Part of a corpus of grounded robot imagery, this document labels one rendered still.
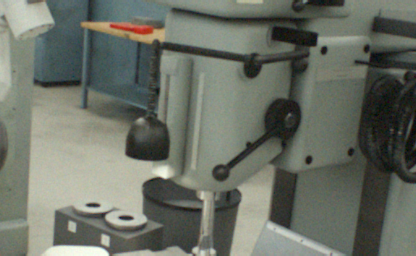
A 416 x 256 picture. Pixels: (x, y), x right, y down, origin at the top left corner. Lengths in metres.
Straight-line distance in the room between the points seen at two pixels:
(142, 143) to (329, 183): 0.63
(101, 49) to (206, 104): 7.60
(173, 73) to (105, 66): 7.54
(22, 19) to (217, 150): 0.38
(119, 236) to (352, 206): 0.51
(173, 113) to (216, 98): 0.08
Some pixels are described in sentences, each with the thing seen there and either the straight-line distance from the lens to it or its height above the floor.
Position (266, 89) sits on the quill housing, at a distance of 1.30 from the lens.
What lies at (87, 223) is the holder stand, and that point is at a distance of 1.63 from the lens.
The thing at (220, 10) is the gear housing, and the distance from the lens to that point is 1.18.
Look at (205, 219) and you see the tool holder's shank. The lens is 1.41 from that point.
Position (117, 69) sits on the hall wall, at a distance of 8.61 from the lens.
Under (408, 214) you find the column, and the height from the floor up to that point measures 1.23.
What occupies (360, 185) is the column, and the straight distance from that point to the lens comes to 1.64.
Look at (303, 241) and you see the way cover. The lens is 1.75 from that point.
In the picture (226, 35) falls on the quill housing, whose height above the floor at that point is 1.60.
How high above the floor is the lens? 1.73
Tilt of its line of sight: 14 degrees down
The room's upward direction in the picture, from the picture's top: 6 degrees clockwise
